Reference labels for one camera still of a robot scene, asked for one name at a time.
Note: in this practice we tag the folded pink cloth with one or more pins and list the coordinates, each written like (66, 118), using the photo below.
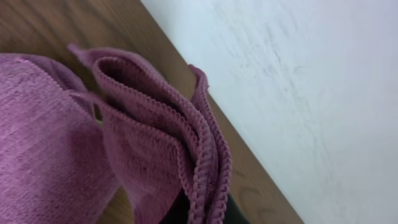
(53, 165)

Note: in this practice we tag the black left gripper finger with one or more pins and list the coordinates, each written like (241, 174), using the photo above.
(231, 213)

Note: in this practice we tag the purple cloth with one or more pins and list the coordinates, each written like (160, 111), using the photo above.
(159, 143)

